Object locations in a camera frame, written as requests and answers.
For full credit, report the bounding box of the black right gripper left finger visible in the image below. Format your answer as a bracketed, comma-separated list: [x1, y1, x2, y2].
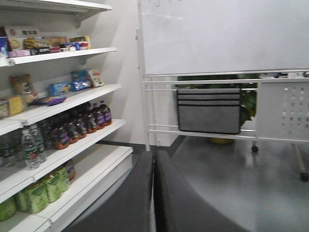
[64, 151, 154, 232]

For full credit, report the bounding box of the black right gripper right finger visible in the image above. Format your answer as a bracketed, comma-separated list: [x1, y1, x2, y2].
[154, 151, 245, 232]

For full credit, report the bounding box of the dark juice bottle purple label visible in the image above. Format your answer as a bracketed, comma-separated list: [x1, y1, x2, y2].
[92, 103, 105, 130]
[100, 100, 112, 126]
[84, 106, 98, 133]

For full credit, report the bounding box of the white metal shelf unit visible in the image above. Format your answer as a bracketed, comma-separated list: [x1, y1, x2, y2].
[0, 0, 134, 232]

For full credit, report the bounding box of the grey fabric organizer pouch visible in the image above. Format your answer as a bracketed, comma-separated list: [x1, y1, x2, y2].
[177, 88, 241, 135]

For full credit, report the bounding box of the clear water bottle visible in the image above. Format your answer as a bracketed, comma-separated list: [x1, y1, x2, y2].
[21, 129, 40, 170]

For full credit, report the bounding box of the blue chips bag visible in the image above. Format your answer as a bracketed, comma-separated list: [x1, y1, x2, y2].
[33, 97, 67, 106]

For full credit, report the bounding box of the green potted plant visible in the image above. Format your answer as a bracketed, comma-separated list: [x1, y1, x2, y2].
[177, 73, 263, 145]

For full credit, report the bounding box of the blue cookie packet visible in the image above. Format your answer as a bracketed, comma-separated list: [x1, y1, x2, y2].
[70, 80, 92, 92]
[49, 81, 69, 96]

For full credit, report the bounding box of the yellow label cracker pack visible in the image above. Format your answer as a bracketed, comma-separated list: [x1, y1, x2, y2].
[0, 95, 24, 119]

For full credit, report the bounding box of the white rolling whiteboard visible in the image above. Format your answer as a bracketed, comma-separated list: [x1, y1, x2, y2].
[135, 0, 309, 182]

